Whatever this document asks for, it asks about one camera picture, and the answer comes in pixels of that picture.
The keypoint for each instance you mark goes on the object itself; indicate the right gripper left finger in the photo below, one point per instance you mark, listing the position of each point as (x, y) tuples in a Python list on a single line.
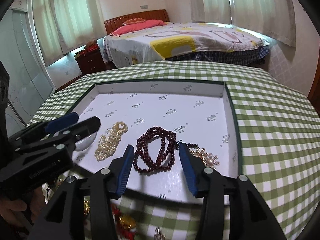
[(63, 217)]

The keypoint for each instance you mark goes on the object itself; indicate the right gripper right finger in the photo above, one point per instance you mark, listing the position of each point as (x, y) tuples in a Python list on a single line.
[(250, 216)]

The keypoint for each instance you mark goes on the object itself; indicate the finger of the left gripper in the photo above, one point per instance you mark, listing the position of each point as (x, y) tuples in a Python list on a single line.
[(80, 129), (62, 122)]

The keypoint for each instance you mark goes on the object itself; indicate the pale jade bangle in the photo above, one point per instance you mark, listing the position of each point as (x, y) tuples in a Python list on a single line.
[(83, 144)]

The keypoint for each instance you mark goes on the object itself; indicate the red tassel gold charm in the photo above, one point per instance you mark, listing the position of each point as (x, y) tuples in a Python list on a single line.
[(125, 224)]

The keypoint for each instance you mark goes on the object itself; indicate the red knot gold charm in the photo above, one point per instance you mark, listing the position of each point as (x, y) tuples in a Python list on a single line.
[(86, 207)]

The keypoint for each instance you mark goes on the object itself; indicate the silver rhinestone brooch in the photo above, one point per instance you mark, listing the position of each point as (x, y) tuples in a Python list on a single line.
[(159, 235)]

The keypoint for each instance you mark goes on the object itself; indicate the green white jewelry tray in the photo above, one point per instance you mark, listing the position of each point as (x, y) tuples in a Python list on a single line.
[(155, 117)]

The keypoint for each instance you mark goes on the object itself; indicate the person left hand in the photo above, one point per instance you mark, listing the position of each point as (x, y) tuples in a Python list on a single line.
[(9, 207)]

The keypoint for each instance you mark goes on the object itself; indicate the glass sliding wardrobe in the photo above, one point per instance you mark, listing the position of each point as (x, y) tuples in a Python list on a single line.
[(29, 86)]

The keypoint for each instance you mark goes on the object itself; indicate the dark wooden nightstand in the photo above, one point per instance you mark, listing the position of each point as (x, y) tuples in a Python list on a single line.
[(90, 62)]

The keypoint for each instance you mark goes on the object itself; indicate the red boxes on nightstand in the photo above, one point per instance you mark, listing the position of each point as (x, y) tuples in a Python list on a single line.
[(88, 48)]

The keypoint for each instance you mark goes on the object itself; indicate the green checkered tablecloth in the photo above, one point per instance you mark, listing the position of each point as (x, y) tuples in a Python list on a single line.
[(279, 130)]

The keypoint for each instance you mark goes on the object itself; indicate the left white curtain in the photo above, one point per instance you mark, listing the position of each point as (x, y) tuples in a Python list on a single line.
[(64, 25)]

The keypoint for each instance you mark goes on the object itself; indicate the white curtain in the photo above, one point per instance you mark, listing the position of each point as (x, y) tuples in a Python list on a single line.
[(272, 18), (64, 25)]

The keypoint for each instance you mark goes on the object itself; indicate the wooden headboard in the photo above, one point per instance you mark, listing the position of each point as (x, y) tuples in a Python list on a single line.
[(115, 23)]

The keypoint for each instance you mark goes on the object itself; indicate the red embroidered cushion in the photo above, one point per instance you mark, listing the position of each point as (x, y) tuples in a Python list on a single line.
[(134, 21)]

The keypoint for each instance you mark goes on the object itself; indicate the pink pillow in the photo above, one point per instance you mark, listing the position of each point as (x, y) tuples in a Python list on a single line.
[(137, 27)]

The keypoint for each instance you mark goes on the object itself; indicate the brown wooden door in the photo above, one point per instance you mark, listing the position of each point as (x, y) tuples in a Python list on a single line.
[(313, 95)]

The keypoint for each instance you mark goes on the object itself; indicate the bed with patterned sheet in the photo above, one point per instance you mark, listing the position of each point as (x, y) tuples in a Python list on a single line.
[(186, 41)]

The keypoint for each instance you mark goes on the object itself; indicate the right white curtain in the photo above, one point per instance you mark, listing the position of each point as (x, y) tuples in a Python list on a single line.
[(272, 18)]

